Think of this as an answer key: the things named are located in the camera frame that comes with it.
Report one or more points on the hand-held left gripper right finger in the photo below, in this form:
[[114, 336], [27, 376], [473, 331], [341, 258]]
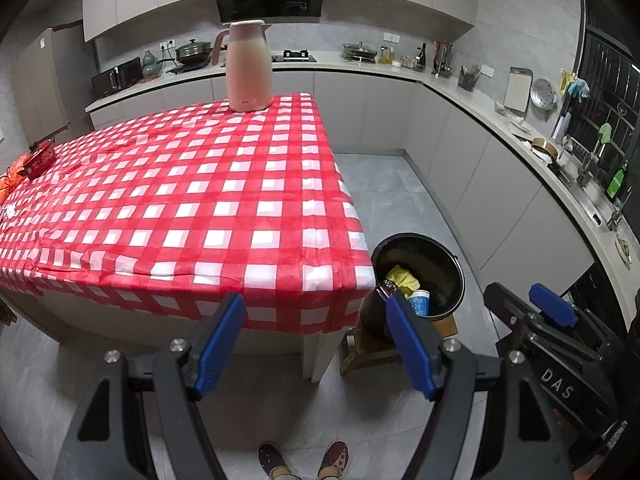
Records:
[[412, 350]]

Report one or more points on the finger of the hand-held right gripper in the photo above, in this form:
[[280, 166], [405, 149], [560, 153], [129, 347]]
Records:
[[552, 305], [510, 302]]

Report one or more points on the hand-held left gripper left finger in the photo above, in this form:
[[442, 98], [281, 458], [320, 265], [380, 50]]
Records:
[[217, 347]]

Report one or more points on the white blue patterned paper cup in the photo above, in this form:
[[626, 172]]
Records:
[[419, 304]]

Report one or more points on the steel wool scourer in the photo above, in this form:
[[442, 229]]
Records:
[[387, 291]]

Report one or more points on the yellow cloth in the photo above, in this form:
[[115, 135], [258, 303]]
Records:
[[404, 279]]

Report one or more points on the black bucket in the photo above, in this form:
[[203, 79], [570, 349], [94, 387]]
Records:
[[442, 270]]

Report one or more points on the wooden stool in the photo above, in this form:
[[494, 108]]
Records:
[[370, 352]]

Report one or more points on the beige kitchen island table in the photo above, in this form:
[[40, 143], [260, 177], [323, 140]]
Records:
[[280, 345]]

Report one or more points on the plate with food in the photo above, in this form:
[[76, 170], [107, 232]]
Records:
[[623, 247]]

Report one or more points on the person's left shoe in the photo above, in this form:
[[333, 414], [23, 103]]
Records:
[[274, 459]]

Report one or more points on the person's shoe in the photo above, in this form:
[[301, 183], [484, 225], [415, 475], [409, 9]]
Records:
[[274, 459], [334, 457]]

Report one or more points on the person's right shoe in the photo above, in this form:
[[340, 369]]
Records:
[[334, 457]]

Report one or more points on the green bottle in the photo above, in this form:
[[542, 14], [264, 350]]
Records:
[[617, 185]]

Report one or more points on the metal faucet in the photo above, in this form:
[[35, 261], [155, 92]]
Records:
[[587, 165]]

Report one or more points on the red white checked tablecloth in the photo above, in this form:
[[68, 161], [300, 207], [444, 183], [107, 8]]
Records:
[[190, 195]]

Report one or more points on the brown tape roll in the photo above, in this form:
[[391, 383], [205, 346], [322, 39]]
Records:
[[541, 147]]

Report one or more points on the grey kitchen counter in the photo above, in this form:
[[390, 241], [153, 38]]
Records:
[[450, 130]]

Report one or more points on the metal steamer plate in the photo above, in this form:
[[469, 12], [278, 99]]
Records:
[[543, 93]]

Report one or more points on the white cutting board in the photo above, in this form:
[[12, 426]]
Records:
[[517, 90]]

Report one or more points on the yellow blue rubber gloves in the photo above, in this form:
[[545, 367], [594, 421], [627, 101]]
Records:
[[575, 85]]

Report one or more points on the dark utensil holder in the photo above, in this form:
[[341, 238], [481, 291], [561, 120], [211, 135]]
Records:
[[467, 81]]

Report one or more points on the black window grille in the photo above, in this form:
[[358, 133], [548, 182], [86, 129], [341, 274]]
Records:
[[605, 70]]

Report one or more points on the knife rack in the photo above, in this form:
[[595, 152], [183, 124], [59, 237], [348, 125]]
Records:
[[442, 60]]

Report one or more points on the red gift box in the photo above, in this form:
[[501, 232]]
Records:
[[41, 159]]

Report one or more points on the dark wine bottle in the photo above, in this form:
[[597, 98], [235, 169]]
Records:
[[422, 57]]

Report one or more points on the orange plastic bag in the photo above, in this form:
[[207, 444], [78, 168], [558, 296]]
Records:
[[14, 176]]

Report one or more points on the yellow oil bottle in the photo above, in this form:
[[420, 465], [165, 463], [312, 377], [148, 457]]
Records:
[[385, 55]]

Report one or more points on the pink thermos jug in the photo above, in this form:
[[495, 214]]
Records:
[[247, 70]]

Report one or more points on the black microwave oven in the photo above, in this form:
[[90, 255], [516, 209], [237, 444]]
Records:
[[116, 78]]

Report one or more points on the green ceramic vase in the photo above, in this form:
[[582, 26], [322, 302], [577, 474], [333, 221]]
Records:
[[150, 65]]

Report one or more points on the frying pan with lid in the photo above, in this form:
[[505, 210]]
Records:
[[360, 51]]

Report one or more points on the dark wok with lid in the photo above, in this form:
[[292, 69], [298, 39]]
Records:
[[192, 51]]

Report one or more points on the black gas stove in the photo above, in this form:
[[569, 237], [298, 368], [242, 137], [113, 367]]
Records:
[[295, 56]]

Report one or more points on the beige refrigerator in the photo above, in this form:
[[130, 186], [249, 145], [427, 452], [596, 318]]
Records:
[[40, 85]]

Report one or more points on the white wall socket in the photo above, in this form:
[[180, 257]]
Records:
[[486, 69]]

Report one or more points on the double wall socket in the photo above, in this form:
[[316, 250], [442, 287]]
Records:
[[391, 36]]

